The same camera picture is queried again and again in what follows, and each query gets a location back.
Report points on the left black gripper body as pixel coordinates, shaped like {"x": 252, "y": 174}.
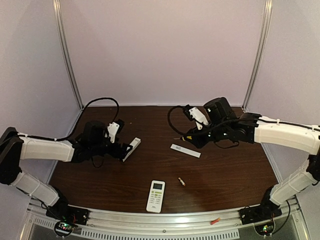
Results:
{"x": 118, "y": 149}

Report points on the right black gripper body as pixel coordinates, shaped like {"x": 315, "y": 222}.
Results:
{"x": 197, "y": 139}

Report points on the yellow handled screwdriver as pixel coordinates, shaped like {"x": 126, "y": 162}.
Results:
{"x": 184, "y": 138}

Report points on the slim white remote control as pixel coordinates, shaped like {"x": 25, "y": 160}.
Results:
{"x": 135, "y": 143}

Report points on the white battery cover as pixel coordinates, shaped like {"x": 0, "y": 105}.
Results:
{"x": 185, "y": 151}

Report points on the white air conditioner remote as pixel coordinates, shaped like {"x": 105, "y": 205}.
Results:
{"x": 155, "y": 196}

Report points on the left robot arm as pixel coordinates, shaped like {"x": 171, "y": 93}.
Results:
{"x": 97, "y": 139}

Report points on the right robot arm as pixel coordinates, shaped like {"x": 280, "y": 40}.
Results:
{"x": 221, "y": 123}

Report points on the gold white battery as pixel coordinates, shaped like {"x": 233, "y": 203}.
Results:
{"x": 181, "y": 181}

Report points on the red yellow battery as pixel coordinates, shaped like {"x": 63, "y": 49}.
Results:
{"x": 215, "y": 221}

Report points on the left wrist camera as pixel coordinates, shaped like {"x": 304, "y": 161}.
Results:
{"x": 113, "y": 129}

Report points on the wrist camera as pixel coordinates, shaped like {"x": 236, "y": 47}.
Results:
{"x": 194, "y": 114}
{"x": 113, "y": 129}

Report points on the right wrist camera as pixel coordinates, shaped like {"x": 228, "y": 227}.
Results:
{"x": 194, "y": 114}

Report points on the curved aluminium front rail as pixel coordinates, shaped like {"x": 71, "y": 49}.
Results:
{"x": 111, "y": 225}

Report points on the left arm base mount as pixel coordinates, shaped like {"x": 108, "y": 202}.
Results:
{"x": 68, "y": 221}

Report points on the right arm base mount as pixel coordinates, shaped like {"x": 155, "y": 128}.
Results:
{"x": 263, "y": 219}

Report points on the right aluminium frame post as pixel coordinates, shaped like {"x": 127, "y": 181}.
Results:
{"x": 263, "y": 36}

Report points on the aluminium frame post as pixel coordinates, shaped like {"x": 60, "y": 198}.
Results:
{"x": 65, "y": 52}
{"x": 263, "y": 36}

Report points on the left aluminium frame post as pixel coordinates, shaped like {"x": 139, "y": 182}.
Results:
{"x": 65, "y": 52}

